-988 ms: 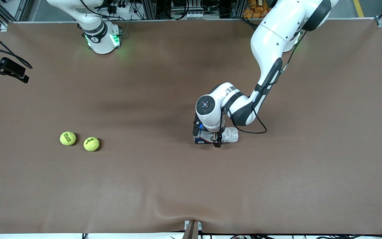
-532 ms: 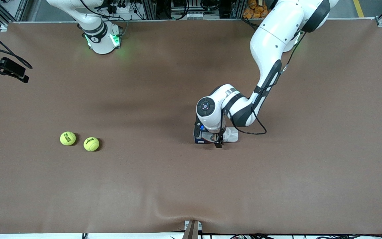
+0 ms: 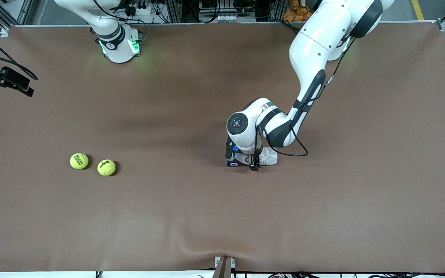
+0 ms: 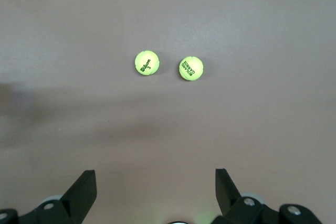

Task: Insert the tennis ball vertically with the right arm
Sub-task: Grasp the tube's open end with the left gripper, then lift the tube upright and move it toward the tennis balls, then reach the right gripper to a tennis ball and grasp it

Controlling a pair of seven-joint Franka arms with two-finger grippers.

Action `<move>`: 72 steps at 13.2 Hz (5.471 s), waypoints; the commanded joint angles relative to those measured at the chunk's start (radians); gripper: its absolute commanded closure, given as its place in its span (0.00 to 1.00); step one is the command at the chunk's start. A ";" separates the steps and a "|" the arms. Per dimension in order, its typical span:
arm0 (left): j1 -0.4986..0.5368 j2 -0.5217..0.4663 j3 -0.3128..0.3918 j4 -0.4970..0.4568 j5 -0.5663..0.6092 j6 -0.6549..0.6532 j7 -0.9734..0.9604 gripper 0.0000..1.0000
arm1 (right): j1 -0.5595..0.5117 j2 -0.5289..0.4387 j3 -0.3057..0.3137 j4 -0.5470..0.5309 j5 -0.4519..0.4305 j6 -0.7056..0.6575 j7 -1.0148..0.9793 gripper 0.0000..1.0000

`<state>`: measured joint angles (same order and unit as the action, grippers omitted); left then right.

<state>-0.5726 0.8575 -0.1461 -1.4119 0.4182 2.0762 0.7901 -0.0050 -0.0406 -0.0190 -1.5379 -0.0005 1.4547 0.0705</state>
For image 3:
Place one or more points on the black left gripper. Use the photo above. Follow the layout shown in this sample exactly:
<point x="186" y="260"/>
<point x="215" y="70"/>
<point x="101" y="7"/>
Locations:
<point x="254" y="163"/>

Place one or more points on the clear plastic tennis ball can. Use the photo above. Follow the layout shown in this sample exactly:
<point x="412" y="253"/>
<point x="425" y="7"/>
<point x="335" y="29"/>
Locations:
<point x="270" y="156"/>

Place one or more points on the yellow Roland Garros tennis ball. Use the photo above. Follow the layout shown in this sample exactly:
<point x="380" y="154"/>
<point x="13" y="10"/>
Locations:
<point x="79" y="161"/>

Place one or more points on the yellow Wilson tennis ball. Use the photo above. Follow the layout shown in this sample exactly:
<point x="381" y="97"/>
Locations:
<point x="106" y="167"/>

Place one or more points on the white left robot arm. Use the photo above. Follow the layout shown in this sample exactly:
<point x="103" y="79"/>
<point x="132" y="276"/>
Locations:
<point x="311" y="46"/>

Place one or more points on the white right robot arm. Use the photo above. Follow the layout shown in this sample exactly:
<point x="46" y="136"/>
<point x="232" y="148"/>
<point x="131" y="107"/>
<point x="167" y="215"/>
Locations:
<point x="118" y="50"/>

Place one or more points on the brown table mat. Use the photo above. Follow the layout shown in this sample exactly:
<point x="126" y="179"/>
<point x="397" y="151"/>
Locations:
<point x="222" y="216"/>

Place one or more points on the white power strip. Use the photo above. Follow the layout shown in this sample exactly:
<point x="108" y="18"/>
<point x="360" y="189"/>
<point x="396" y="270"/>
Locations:
<point x="234" y="18"/>
<point x="141" y="11"/>

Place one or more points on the orange packets pile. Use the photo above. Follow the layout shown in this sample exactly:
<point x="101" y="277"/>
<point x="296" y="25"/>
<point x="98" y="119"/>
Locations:
<point x="296" y="13"/>

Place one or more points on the metal table edge bracket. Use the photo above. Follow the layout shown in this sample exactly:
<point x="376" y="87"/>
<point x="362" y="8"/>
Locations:
<point x="224" y="268"/>

